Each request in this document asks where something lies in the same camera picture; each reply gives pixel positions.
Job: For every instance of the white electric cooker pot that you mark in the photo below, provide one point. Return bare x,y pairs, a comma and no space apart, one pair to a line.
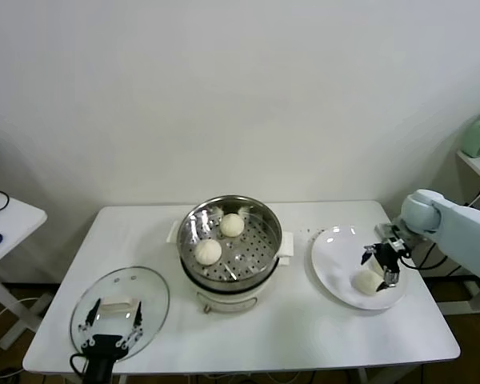
224,298

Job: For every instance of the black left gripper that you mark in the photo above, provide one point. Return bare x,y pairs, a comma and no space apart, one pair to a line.
104,350

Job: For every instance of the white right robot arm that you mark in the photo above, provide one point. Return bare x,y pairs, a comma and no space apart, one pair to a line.
464,228

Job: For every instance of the white round plate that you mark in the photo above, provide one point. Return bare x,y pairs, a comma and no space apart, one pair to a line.
336,256

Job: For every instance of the stainless steel steamer basket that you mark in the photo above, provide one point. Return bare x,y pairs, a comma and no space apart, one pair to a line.
256,240

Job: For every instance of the glass pot lid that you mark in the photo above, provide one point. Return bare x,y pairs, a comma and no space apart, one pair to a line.
116,280

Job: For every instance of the light green appliance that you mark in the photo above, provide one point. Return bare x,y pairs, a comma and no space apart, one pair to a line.
478,140

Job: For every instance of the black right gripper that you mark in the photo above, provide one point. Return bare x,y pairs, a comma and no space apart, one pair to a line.
388,258

